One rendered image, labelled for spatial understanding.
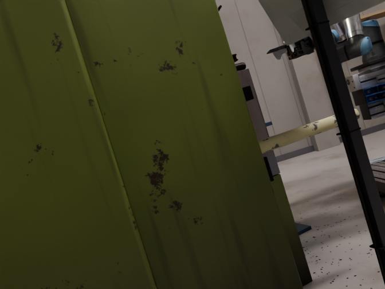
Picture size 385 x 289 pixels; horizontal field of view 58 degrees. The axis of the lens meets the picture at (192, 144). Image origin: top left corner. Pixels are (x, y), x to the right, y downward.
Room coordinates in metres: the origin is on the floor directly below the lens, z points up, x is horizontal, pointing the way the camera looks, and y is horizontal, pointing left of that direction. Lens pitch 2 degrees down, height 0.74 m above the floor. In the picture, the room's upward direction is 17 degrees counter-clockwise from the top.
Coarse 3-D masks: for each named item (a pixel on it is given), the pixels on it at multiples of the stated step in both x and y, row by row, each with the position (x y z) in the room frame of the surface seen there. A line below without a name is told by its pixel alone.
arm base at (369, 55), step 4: (380, 40) 1.96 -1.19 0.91; (372, 44) 1.96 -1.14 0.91; (376, 44) 1.95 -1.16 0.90; (380, 44) 1.95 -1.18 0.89; (384, 44) 1.97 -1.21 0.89; (376, 48) 1.95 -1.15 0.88; (380, 48) 1.95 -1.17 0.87; (384, 48) 1.95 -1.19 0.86; (372, 52) 1.96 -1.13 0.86; (376, 52) 1.95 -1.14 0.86; (380, 52) 1.94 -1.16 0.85; (384, 52) 1.94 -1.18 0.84; (364, 56) 2.00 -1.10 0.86; (368, 56) 1.98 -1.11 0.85; (372, 56) 1.96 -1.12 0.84; (376, 56) 1.94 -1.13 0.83; (380, 56) 1.94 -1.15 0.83; (384, 56) 1.94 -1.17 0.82; (364, 60) 2.00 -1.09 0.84; (368, 60) 1.98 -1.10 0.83
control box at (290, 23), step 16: (272, 0) 1.10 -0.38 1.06; (288, 0) 1.08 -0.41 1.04; (336, 0) 1.01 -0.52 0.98; (352, 0) 0.99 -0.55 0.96; (368, 0) 0.97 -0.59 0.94; (384, 0) 0.95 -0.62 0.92; (272, 16) 1.14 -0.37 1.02; (288, 16) 1.11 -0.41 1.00; (304, 16) 1.09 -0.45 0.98; (336, 16) 1.04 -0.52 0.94; (288, 32) 1.15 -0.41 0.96; (304, 32) 1.12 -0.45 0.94
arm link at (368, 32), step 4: (368, 20) 1.97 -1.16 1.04; (372, 20) 1.96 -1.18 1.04; (376, 20) 1.97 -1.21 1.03; (364, 24) 1.97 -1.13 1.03; (368, 24) 1.96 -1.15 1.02; (372, 24) 1.95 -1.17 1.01; (376, 24) 1.96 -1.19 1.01; (364, 28) 1.97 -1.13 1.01; (368, 28) 1.96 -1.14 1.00; (372, 28) 1.95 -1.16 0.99; (376, 28) 1.96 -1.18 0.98; (364, 32) 1.97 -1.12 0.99; (368, 32) 1.96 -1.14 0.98; (372, 32) 1.96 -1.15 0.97; (376, 32) 1.95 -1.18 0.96; (380, 32) 1.97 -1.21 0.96; (368, 36) 1.97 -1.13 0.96; (372, 36) 1.96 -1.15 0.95; (376, 36) 1.95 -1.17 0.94; (380, 36) 1.96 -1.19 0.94; (372, 40) 1.96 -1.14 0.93; (376, 40) 1.95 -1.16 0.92
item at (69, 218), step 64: (0, 0) 0.81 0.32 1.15; (64, 0) 0.86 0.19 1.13; (0, 64) 0.79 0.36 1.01; (64, 64) 0.83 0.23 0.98; (0, 128) 0.78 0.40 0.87; (64, 128) 0.82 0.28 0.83; (0, 192) 0.77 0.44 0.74; (64, 192) 0.81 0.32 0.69; (0, 256) 0.76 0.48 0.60; (64, 256) 0.79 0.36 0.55; (128, 256) 0.83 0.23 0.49
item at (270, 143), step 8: (320, 120) 1.22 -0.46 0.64; (328, 120) 1.22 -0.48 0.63; (296, 128) 1.19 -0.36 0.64; (304, 128) 1.19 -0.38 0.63; (312, 128) 1.19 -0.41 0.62; (320, 128) 1.20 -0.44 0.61; (328, 128) 1.22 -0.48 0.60; (272, 136) 1.16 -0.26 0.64; (280, 136) 1.16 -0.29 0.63; (288, 136) 1.16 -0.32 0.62; (296, 136) 1.17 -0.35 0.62; (304, 136) 1.19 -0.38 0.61; (264, 144) 1.14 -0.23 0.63; (272, 144) 1.14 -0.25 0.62; (280, 144) 1.16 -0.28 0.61; (264, 152) 1.14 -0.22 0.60
